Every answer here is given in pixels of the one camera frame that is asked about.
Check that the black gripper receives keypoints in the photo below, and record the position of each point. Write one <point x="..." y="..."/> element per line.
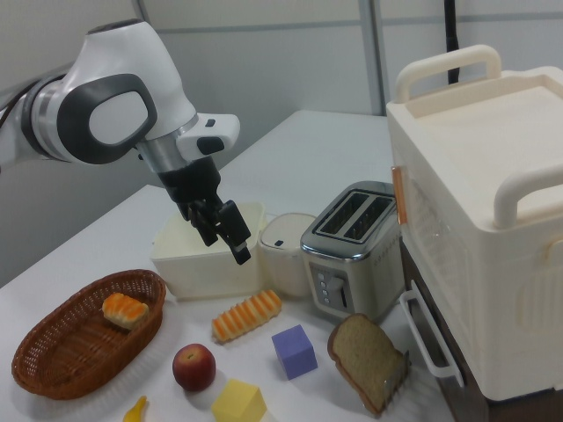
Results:
<point x="191" y="182"/>

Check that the long striped bread loaf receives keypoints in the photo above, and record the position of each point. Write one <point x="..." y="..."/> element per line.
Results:
<point x="246" y="315"/>

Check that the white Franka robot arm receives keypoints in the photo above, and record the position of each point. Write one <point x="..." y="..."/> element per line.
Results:
<point x="110" y="79"/>

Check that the small striped bread roll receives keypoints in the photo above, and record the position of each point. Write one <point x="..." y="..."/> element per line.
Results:
<point x="125" y="311"/>

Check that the brown bread slice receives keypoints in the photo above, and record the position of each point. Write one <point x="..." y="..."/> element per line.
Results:
<point x="365" y="356"/>

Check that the brown wicker basket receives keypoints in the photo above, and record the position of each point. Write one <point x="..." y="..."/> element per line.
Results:
<point x="66" y="356"/>

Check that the white open plastic box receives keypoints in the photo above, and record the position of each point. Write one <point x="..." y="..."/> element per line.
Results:
<point x="198" y="274"/>

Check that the small white lidded bin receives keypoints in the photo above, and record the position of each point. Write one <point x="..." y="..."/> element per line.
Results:
<point x="286" y="264"/>

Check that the silver two-slot toaster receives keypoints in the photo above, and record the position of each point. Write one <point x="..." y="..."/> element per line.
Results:
<point x="347" y="268"/>

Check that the red apple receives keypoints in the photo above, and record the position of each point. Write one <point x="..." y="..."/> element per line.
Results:
<point x="193" y="367"/>

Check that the purple cube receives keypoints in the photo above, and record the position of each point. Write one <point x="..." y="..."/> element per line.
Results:
<point x="294" y="354"/>

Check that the yellow cube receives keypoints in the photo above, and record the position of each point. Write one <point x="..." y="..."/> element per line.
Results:
<point x="237" y="402"/>

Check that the yellow banana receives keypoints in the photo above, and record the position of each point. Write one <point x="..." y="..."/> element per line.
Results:
<point x="135" y="412"/>

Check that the black pole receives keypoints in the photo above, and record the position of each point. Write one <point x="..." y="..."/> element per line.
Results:
<point x="451" y="39"/>

